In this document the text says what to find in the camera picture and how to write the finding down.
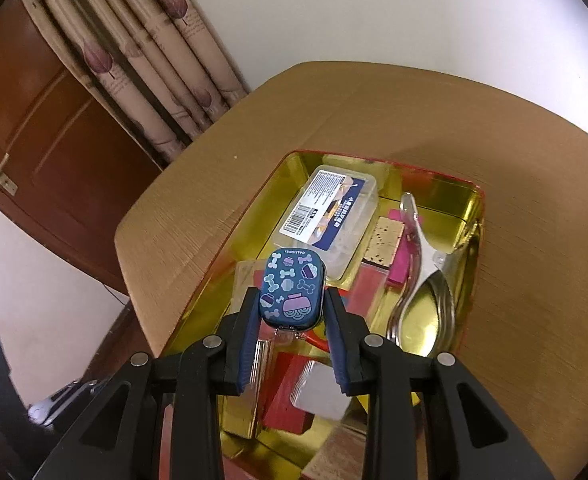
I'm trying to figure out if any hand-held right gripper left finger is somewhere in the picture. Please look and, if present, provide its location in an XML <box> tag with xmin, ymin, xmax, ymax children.
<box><xmin>31</xmin><ymin>287</ymin><xmax>262</xmax><ymax>480</ymax></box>

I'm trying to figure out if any blue patterned case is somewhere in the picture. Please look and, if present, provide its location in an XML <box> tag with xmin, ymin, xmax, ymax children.
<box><xmin>256</xmin><ymin>246</ymin><xmax>327</xmax><ymax>333</ymax></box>

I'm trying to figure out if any pink eraser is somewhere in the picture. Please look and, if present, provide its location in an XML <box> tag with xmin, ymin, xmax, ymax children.
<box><xmin>386</xmin><ymin>240</ymin><xmax>415</xmax><ymax>286</ymax></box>

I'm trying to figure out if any clear plastic box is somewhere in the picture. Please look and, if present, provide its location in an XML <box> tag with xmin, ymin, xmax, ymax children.
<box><xmin>279</xmin><ymin>164</ymin><xmax>380</xmax><ymax>281</ymax></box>

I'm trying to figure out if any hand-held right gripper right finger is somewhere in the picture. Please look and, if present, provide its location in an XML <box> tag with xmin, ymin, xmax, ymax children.
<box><xmin>323</xmin><ymin>290</ymin><xmax>555</xmax><ymax>480</ymax></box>

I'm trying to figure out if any red tin box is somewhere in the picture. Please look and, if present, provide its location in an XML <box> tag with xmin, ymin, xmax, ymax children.
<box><xmin>161</xmin><ymin>149</ymin><xmax>487</xmax><ymax>480</ymax></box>

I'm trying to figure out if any brown wooden door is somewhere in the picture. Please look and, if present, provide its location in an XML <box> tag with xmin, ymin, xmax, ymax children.
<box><xmin>0</xmin><ymin>0</ymin><xmax>167</xmax><ymax>296</ymax></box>

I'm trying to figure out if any gold-capped red lip gloss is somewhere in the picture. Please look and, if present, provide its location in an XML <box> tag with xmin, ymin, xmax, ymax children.
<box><xmin>349</xmin><ymin>215</ymin><xmax>407</xmax><ymax>321</ymax></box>

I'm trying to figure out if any beige leaf-print curtain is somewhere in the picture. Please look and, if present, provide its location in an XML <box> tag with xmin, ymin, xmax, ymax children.
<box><xmin>16</xmin><ymin>0</ymin><xmax>252</xmax><ymax>168</ymax></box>

